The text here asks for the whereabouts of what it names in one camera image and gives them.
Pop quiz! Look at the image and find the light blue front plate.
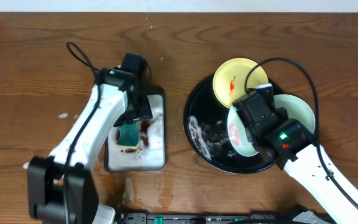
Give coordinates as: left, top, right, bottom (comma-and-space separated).
227, 106, 258, 157

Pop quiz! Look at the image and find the green yellow sponge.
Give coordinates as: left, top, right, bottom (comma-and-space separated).
116, 123, 140, 149

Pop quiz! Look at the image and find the light green plate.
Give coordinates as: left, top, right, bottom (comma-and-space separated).
274, 94, 315, 134

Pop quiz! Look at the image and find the yellow plate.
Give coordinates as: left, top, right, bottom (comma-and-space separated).
213, 58, 269, 108

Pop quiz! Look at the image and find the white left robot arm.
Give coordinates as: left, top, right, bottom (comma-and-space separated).
27, 68, 152, 223

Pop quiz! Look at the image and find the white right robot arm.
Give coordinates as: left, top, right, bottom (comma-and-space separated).
236, 106, 358, 223

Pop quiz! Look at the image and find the round black tray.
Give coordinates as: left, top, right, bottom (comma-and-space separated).
183, 75, 274, 174

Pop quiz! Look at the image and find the rectangular soapy metal tray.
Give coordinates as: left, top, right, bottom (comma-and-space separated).
104, 89, 165, 172

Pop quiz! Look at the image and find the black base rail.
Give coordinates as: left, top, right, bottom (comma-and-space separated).
116, 212, 335, 224

